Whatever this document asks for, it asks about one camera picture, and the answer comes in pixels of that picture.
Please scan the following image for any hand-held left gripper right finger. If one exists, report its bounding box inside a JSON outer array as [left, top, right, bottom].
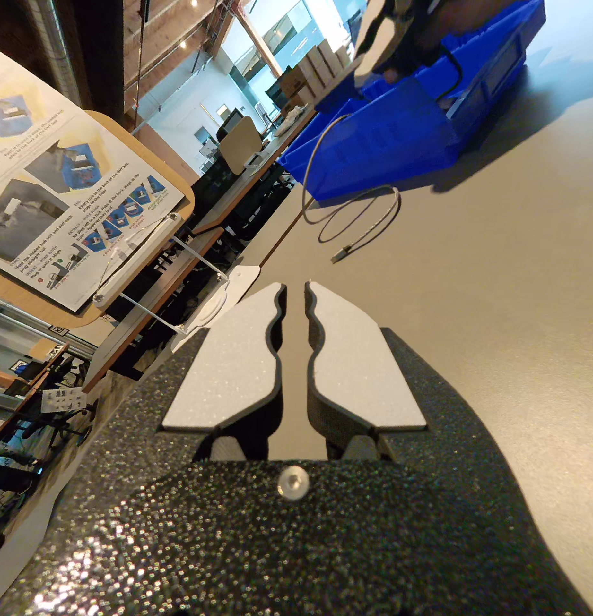
[[303, 280, 428, 463]]

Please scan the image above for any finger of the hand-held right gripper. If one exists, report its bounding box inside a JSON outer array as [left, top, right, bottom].
[[353, 0, 414, 78], [400, 0, 447, 72]]

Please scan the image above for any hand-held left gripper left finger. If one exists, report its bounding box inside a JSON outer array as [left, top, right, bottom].
[[161, 282, 288, 462]]

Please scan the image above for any black usb cable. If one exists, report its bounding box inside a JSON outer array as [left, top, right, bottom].
[[435, 44, 465, 103]]

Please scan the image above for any blue plastic bin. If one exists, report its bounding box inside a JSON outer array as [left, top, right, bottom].
[[276, 0, 547, 202]]

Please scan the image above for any braided grey usb cable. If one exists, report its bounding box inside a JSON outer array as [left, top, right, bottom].
[[301, 113, 402, 264]]

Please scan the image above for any stack of cardboard boxes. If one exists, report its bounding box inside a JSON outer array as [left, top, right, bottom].
[[277, 38, 356, 103]]

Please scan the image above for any wooden document stand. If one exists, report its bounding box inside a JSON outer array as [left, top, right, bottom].
[[0, 43, 262, 354], [218, 115, 270, 176]]

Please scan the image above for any wood-edged grey desk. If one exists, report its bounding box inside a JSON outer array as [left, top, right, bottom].
[[82, 226, 239, 393]]

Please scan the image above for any black monitor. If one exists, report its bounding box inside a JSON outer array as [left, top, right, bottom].
[[265, 78, 291, 113]]

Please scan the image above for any long grey desk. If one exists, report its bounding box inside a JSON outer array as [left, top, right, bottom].
[[194, 108, 322, 235]]

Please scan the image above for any white printed icon sheet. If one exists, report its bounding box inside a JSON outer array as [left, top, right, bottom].
[[40, 386, 88, 414]]

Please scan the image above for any printed instruction sheet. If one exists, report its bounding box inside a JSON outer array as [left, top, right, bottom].
[[0, 43, 187, 313]]

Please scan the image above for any aluminium frame rail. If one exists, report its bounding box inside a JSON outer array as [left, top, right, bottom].
[[0, 294, 99, 361]]

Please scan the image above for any metal air duct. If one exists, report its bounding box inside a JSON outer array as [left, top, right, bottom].
[[26, 0, 83, 112]]

